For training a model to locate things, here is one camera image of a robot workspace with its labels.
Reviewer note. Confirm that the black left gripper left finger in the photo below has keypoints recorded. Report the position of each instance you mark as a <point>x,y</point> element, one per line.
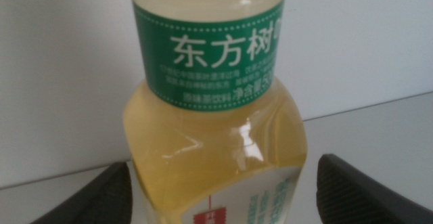
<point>101,200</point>

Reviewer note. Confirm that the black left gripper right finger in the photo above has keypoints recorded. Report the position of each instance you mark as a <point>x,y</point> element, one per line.
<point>355,200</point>

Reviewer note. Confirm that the yellow tea bottle green label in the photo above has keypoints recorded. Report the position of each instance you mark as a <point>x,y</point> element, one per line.
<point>209,65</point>

